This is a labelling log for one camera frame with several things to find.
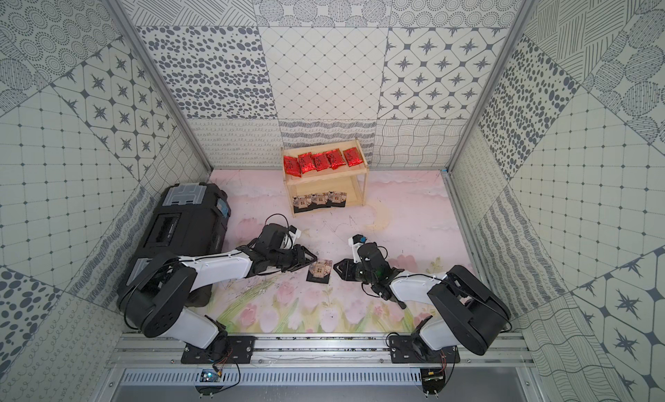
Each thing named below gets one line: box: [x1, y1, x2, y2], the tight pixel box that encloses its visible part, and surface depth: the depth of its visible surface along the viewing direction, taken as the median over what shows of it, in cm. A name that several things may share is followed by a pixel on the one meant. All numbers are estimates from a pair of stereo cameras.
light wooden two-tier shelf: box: [280, 138, 370, 218], surface depth 97 cm
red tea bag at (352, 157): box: [342, 146, 364, 168], surface depth 95 cm
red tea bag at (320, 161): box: [311, 152, 330, 172], surface depth 94 cm
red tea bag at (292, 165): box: [283, 155, 302, 178], surface depth 92 cm
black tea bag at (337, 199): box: [328, 190, 348, 208], surface depth 109 cm
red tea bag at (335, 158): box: [323, 148, 347, 170], surface depth 95 cm
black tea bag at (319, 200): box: [310, 193, 329, 208], surface depth 109 cm
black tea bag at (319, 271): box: [305, 259, 333, 285], surface depth 92 cm
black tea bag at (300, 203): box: [292, 195, 310, 214], surface depth 108 cm
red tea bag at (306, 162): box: [297, 152, 316, 175], surface depth 93 cm
